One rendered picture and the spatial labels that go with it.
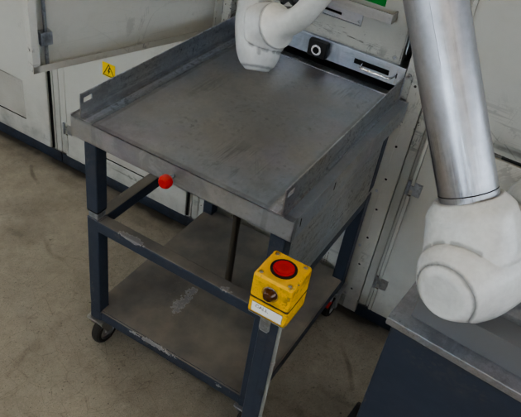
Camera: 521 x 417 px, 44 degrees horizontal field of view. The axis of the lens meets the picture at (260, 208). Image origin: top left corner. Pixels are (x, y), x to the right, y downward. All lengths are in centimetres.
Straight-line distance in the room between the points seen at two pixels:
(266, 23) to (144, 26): 57
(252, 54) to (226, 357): 89
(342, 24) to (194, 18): 46
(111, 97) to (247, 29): 39
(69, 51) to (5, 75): 109
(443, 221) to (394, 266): 109
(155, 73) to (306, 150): 48
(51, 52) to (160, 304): 81
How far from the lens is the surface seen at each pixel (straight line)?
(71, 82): 265
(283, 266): 116
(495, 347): 134
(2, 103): 304
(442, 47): 107
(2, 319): 230
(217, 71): 188
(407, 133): 195
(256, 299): 119
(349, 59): 197
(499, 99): 181
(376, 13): 186
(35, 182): 283
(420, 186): 198
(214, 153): 152
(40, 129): 292
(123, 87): 170
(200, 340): 198
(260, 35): 151
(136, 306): 206
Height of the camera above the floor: 170
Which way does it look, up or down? 38 degrees down
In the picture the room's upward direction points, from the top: 10 degrees clockwise
